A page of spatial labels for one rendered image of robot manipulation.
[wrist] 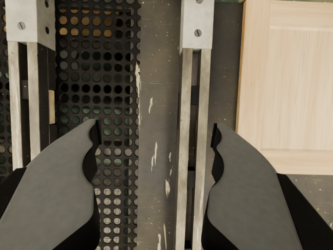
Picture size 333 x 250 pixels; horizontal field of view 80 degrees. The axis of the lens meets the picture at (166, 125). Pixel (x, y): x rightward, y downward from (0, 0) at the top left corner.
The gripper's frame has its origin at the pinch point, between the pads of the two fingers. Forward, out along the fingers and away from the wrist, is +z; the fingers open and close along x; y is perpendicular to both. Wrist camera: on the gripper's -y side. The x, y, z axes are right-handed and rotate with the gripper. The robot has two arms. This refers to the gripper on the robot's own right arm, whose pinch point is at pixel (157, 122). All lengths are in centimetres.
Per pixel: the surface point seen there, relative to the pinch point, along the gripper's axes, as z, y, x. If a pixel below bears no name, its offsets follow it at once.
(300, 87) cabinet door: 35.4, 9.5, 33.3
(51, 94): 33.7, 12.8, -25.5
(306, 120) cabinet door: 32, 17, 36
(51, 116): 31.4, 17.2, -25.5
